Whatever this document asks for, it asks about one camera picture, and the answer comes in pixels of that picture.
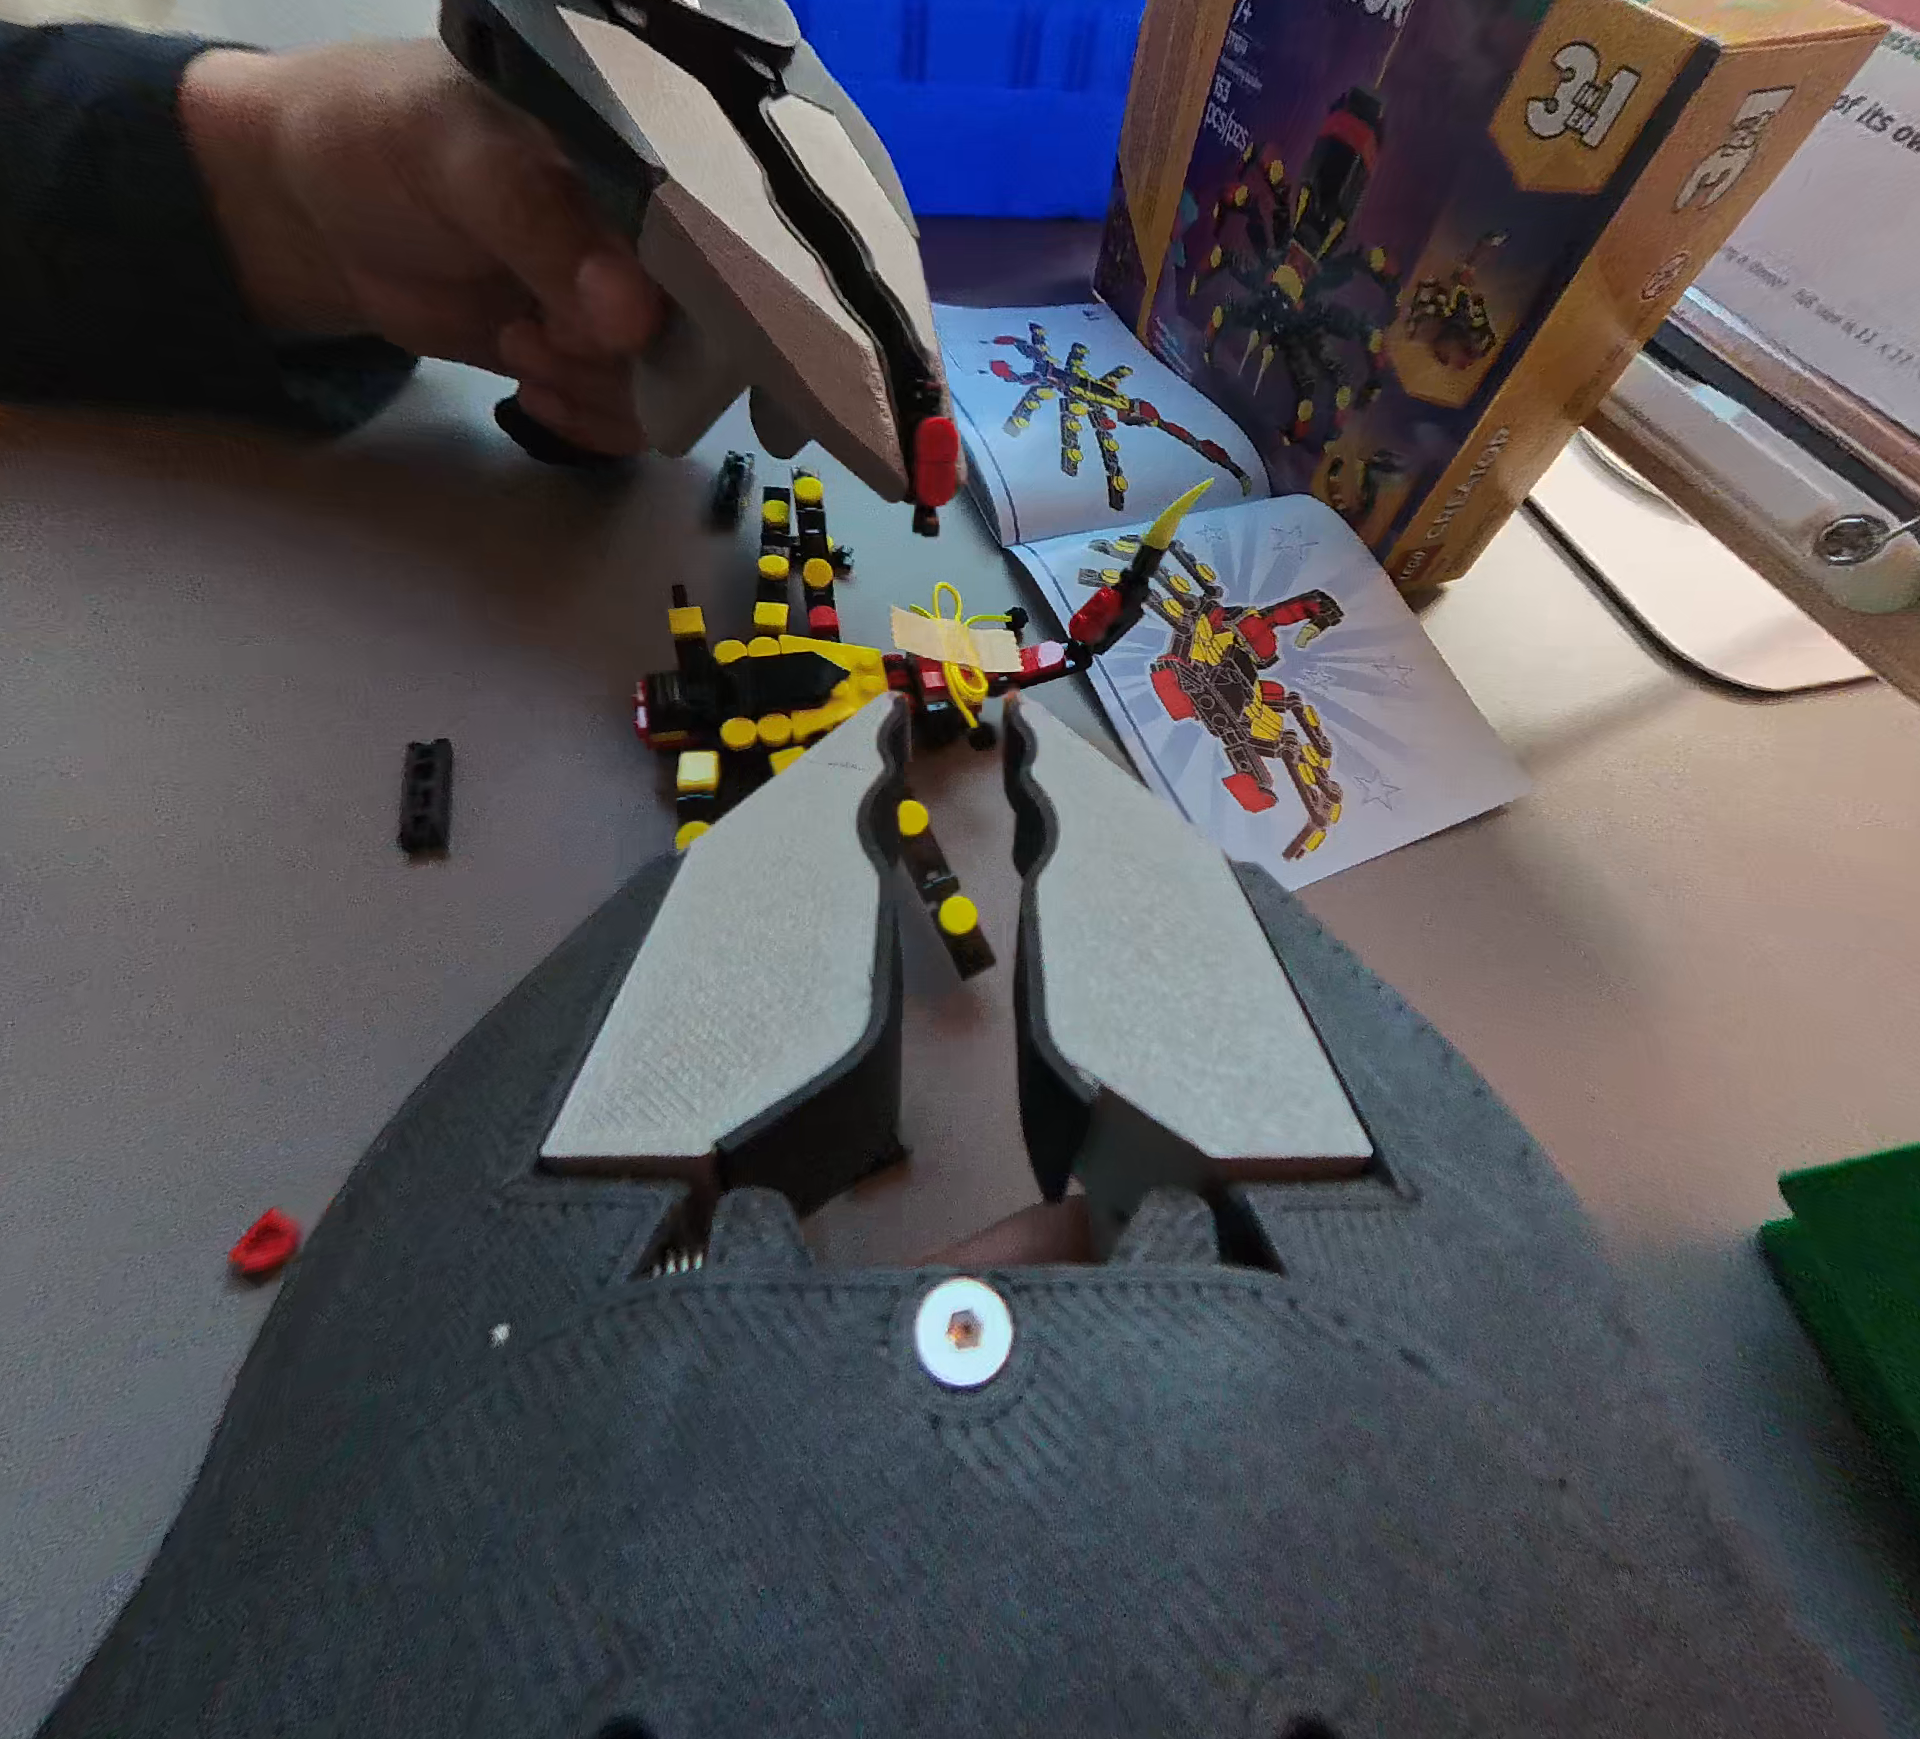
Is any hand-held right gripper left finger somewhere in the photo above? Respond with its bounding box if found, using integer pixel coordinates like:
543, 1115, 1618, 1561
537, 694, 910, 1217

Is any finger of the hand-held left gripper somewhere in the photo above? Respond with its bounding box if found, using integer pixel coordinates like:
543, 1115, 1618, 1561
557, 3, 918, 508
761, 87, 948, 428

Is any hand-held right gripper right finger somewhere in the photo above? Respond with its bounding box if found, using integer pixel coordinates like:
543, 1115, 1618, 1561
1002, 696, 1374, 1209

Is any black yellow lego scorpion model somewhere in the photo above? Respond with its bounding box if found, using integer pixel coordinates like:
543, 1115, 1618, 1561
629, 467, 1220, 983

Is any yellow string with tape tag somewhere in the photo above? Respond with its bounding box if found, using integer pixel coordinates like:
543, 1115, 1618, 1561
888, 582, 1037, 721

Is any open lego instruction booklet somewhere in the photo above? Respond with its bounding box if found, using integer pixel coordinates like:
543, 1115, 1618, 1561
929, 298, 1535, 893

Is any black lego plate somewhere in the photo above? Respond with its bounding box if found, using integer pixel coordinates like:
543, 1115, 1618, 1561
396, 738, 456, 855

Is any lego set cardboard box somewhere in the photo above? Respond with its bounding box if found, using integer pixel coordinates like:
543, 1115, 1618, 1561
1093, 0, 1890, 594

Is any person's left hand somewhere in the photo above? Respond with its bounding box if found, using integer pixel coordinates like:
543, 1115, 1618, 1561
180, 36, 670, 458

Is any blue plastic bin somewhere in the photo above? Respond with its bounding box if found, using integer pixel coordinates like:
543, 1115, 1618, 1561
660, 0, 1178, 223

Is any wooden display board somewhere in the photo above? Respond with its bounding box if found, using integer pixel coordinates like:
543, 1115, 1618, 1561
1522, 345, 1920, 706

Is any green plastic bin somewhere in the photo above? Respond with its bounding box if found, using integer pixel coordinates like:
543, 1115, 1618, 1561
1758, 1143, 1920, 1486

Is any task instruction poster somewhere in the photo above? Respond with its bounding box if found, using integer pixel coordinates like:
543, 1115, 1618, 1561
1485, 0, 1920, 442

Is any metal wire clip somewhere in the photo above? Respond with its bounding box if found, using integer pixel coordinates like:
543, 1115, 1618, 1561
1812, 508, 1920, 616

